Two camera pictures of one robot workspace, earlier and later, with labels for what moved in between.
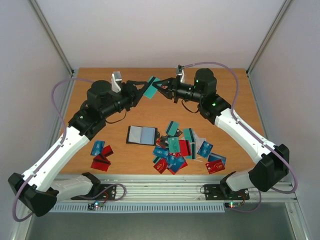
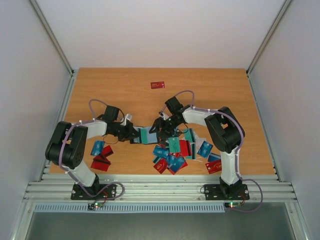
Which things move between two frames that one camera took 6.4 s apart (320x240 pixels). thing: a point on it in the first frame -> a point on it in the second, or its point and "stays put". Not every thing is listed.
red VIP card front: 161,165 stays put
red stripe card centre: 185,147 stays put
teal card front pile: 152,90 -> 144,136
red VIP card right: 214,166 stays put
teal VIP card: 173,144 stays put
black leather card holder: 142,135 stays put
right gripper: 175,89 -> 161,124
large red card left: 100,163 stays put
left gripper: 133,94 -> 129,135
